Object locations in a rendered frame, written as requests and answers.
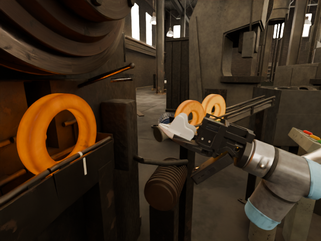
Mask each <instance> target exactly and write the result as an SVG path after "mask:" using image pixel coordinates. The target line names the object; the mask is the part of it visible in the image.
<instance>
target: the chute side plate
mask: <svg viewBox="0 0 321 241"><path fill-rule="evenodd" d="M83 158H85V160H86V172H87V174H86V175H85V171H84V162H83ZM110 161H112V169H114V168H115V161H114V147H113V140H111V141H109V142H107V143H105V144H104V145H102V146H100V147H98V148H96V149H95V150H93V151H91V152H90V153H88V154H86V155H84V156H83V157H81V158H79V159H77V160H75V161H74V162H72V163H70V164H69V165H67V166H65V167H63V168H62V169H60V170H58V171H56V172H55V173H53V175H50V176H48V177H46V178H45V179H44V180H42V181H41V182H39V183H37V184H36V185H34V186H33V187H31V188H30V189H28V190H27V191H25V192H24V193H22V194H21V195H19V196H18V197H16V198H15V199H13V200H12V201H10V202H9V203H7V204H6V205H4V206H3V207H1V208H0V241H32V240H33V239H34V238H35V237H36V236H37V235H39V234H40V233H41V232H42V231H43V230H44V229H45V228H46V227H47V226H48V225H49V224H50V223H51V222H52V221H54V220H55V219H56V218H57V217H58V216H59V215H60V214H61V213H62V212H63V211H65V210H66V209H67V208H68V207H69V206H70V205H72V204H73V203H74V202H75V201H77V200H78V199H79V198H80V197H81V196H82V195H83V194H84V193H86V192H87V191H88V190H89V189H90V188H92V187H93V186H94V185H95V184H96V183H98V170H99V169H100V168H101V167H103V166H104V165H106V164H107V163H108V162H110Z"/></svg>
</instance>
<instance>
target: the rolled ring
mask: <svg viewBox="0 0 321 241"><path fill-rule="evenodd" d="M63 110H69V111H70V112H72V113H73V115H74V116H75V118H76V120H77V123H78V128H79V135H78V140H77V143H76V145H75V147H74V149H73V150H72V152H71V153H70V154H69V155H68V156H67V157H66V158H68V157H70V156H72V155H74V154H76V153H77V152H79V151H81V150H83V149H85V148H87V147H89V146H91V145H93V144H95V141H96V119H95V116H94V113H93V111H92V109H91V108H90V106H89V105H88V103H87V102H86V101H85V100H83V99H82V98H81V97H79V96H77V95H74V94H63V93H54V94H49V95H46V96H44V97H42V98H40V99H38V100H37V101H35V102H34V103H33V104H32V105H31V106H30V107H29V108H28V109H27V111H26V112H25V114H24V115H23V117H22V119H21V122H20V124H19V127H18V131H17V150H18V154H19V157H20V159H21V161H22V163H23V164H24V166H25V167H26V168H27V169H28V170H29V171H30V172H32V173H33V174H35V175H37V174H39V173H40V172H42V171H44V170H45V169H47V168H49V167H51V166H53V165H55V164H57V163H58V162H60V161H57V162H56V161H54V160H53V159H52V158H51V157H50V156H49V154H48V152H47V149H46V144H45V137H46V132H47V128H48V126H49V124H50V122H51V120H52V119H53V118H54V116H55V115H56V114H57V113H59V112H61V111H63ZM66 158H64V159H66ZM64 159H63V160H64ZM61 161H62V160H61Z"/></svg>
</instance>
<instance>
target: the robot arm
mask: <svg viewBox="0 0 321 241"><path fill-rule="evenodd" d="M210 116H212V117H215V118H218V119H220V122H219V121H216V120H213V118H211V117H210ZM159 128H160V129H161V130H162V131H163V132H164V133H165V134H166V135H167V136H168V137H169V138H171V139H172V140H173V141H175V142H176V143H178V144H179V145H181V146H182V147H184V148H186V149H188V150H191V151H194V152H196V153H198V154H200V155H203V156H207V157H212V158H210V159H209V160H207V161H206V162H204V163H203V164H201V165H199V166H197V167H195V168H194V169H193V170H192V174H191V177H190V178H191V180H192V181H193V182H194V183H195V184H196V185H198V184H199V183H201V182H203V181H205V180H206V179H208V178H209V177H211V176H213V175H214V174H216V173H217V172H219V171H221V170H222V169H224V168H226V167H227V166H229V165H230V164H232V163H234V166H236V167H238V168H241V169H242V170H243V171H246V172H248V173H250V174H253V175H255V176H258V177H260V178H262V180H261V181H260V183H259V184H258V186H257V187H256V189H255V191H254V192H253V194H252V195H251V197H249V198H248V201H247V203H246V205H245V213H246V215H247V217H248V218H249V219H250V221H251V222H253V223H254V224H255V225H256V226H258V227H259V228H261V229H264V230H272V229H274V228H275V227H276V226H277V225H278V224H280V223H281V220H282V219H283V218H284V217H285V215H286V214H287V213H288V212H289V211H290V209H291V208H292V207H293V206H294V205H295V203H296V202H297V201H299V200H300V198H301V197H302V196H303V197H305V198H310V199H313V200H318V199H320V198H321V148H319V149H317V150H315V151H312V152H310V153H307V154H305V155H303V156H298V155H295V154H293V153H290V152H287V151H284V150H282V149H279V148H277V147H274V146H272V145H269V144H267V143H264V142H261V141H258V140H256V139H254V138H255V136H256V135H255V134H254V133H253V131H251V130H249V129H246V128H243V127H240V126H238V125H235V124H232V123H229V122H227V120H225V119H222V118H219V117H217V116H214V115H212V114H209V113H206V116H205V117H204V118H203V120H202V122H201V124H200V125H199V128H198V131H197V133H196V128H195V127H194V126H193V125H190V124H189V123H188V117H187V115H186V114H185V113H180V114H179V115H178V116H176V117H175V119H174V120H173V121H172V123H171V124H170V125H168V124H162V123H160V124H159ZM234 157H235V158H234Z"/></svg>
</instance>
